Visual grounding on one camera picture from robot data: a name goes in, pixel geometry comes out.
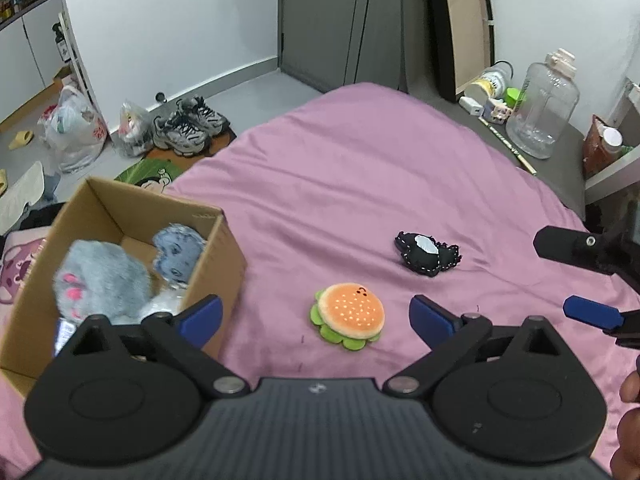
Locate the white-lidded bottle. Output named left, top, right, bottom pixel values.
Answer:
left=599, top=127, right=624, bottom=156

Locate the grey wardrobe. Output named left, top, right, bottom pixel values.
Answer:
left=277, top=0, right=427, bottom=97

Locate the orange paper bag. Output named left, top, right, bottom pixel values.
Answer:
left=582, top=114, right=624, bottom=179

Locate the grey fluffy paw plush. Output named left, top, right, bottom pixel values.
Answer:
left=53, top=239, right=154, bottom=324

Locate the black plush toy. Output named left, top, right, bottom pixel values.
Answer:
left=393, top=230, right=464, bottom=280

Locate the large white plastic bag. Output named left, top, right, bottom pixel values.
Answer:
left=38, top=84, right=109, bottom=174

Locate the green cartoon floor mat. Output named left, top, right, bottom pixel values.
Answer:
left=113, top=157, right=184, bottom=196

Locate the white towel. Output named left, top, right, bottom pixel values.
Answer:
left=0, top=160, right=46, bottom=234

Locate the black clothing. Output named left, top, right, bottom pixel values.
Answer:
left=19, top=202, right=69, bottom=232

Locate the grey sneaker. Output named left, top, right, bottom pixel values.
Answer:
left=176, top=95, right=231, bottom=137
left=152, top=112, right=211, bottom=156

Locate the small clear plastic bag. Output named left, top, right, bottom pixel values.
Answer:
left=118, top=100, right=155, bottom=159

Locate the brown cardboard box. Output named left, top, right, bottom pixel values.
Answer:
left=0, top=177, right=248, bottom=402

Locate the burger plush toy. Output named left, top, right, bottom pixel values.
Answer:
left=308, top=283, right=386, bottom=352

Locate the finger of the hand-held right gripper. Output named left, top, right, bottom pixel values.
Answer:
left=532, top=225, right=640, bottom=286
left=562, top=295, right=640, bottom=352

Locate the blue tissue packet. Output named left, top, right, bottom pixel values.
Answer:
left=52, top=317, right=79, bottom=357

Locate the white narrow rack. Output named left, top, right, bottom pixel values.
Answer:
left=52, top=9, right=97, bottom=112

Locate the person's right hand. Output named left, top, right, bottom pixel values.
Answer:
left=609, top=356, right=640, bottom=479

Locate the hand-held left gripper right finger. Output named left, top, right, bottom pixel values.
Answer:
left=382, top=295, right=567, bottom=399

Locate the clear plastic water jug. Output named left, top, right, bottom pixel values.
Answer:
left=505, top=48, right=581, bottom=160

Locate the pink bed sheet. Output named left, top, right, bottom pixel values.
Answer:
left=0, top=82, right=640, bottom=471

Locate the blue denim plush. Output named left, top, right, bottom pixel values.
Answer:
left=151, top=224, right=207, bottom=289

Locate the thin wooden stick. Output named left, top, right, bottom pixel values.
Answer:
left=479, top=118, right=539, bottom=176

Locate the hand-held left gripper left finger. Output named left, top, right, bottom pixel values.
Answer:
left=72, top=294, right=250, bottom=402

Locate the white kitchen cabinet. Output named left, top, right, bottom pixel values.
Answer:
left=0, top=0, right=68, bottom=126

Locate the yellow and white canister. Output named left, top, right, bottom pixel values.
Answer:
left=463, top=61, right=514, bottom=104

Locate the pink printed blanket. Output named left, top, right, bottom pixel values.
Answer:
left=0, top=229, right=52, bottom=307

